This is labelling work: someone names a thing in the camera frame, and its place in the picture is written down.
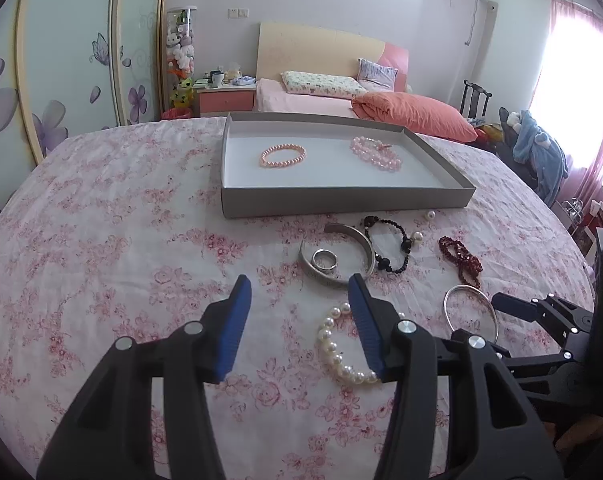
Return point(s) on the pink nightstand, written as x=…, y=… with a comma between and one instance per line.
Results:
x=226, y=99

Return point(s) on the wide silver cuff bangle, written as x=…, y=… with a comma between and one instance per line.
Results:
x=328, y=277

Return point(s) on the pink curtain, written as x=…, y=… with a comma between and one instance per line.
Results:
x=568, y=96

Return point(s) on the floral pillow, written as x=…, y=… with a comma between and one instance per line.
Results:
x=327, y=86

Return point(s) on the purple patterned pillow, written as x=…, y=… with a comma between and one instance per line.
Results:
x=375, y=73

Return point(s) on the beige pink headboard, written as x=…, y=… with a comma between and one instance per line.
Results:
x=319, y=50

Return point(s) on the dark wooden chair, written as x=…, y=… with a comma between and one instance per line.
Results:
x=475, y=100

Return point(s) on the red bin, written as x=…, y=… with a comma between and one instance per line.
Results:
x=176, y=113

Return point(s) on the salmon folded duvet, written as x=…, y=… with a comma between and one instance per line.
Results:
x=419, y=114

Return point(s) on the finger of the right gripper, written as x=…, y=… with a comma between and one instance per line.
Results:
x=557, y=316

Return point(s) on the white mug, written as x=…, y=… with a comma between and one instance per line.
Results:
x=217, y=78

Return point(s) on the wardrobe with flower doors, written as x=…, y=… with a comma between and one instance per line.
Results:
x=69, y=67

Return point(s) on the grey cardboard tray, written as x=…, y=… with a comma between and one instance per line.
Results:
x=280, y=164

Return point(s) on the plush toy display tube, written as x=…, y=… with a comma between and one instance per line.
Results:
x=180, y=56

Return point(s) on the blue plush garment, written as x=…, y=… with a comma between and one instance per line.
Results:
x=536, y=147

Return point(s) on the pink bed mattress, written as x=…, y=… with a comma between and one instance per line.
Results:
x=272, y=97

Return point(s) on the wall socket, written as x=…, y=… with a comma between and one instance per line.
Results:
x=238, y=13

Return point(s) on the person's right hand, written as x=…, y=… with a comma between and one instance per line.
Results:
x=587, y=429

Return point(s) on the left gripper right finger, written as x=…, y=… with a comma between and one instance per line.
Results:
x=494, y=432

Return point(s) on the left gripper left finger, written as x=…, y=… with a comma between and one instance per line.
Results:
x=106, y=433

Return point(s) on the pink floral bedsheet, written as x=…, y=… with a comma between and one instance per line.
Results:
x=121, y=233

